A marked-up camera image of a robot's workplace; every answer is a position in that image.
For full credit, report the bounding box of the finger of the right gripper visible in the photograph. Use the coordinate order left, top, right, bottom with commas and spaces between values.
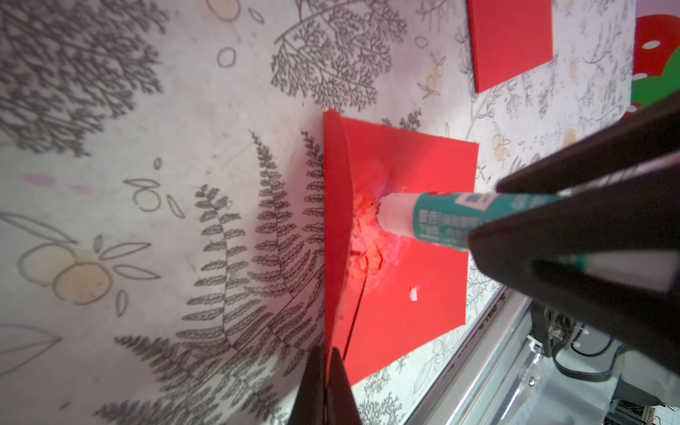
496, 91, 679, 194
469, 166, 679, 371

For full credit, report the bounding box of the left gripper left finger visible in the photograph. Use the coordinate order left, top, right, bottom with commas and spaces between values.
288, 345, 326, 425

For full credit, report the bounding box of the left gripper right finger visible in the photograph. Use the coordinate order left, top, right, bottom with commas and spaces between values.
326, 348, 362, 425

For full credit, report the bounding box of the red envelope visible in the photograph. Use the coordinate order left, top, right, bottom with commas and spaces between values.
467, 0, 554, 93
323, 111, 478, 384

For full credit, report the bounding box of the white green glue stick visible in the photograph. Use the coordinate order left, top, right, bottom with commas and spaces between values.
375, 158, 680, 293

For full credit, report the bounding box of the floral patterned table mat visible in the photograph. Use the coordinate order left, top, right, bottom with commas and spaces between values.
1, 1, 636, 424

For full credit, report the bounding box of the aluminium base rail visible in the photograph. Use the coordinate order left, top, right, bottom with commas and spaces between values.
403, 289, 680, 425

